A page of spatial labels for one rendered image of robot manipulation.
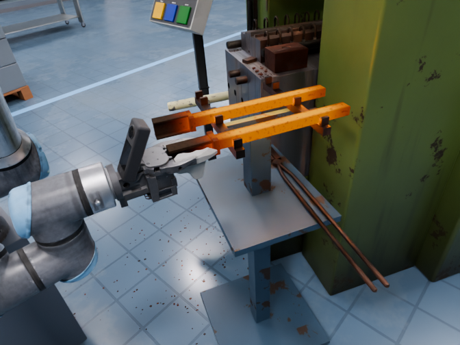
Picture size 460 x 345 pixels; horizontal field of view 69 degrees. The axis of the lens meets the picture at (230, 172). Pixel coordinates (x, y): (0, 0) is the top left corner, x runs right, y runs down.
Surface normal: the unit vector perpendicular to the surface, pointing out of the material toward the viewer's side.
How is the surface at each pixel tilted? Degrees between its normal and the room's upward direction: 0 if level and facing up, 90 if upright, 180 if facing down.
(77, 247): 92
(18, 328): 90
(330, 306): 0
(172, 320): 0
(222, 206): 0
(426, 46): 90
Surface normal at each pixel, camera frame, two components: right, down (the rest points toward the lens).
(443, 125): 0.31, 0.54
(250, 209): -0.07, -0.81
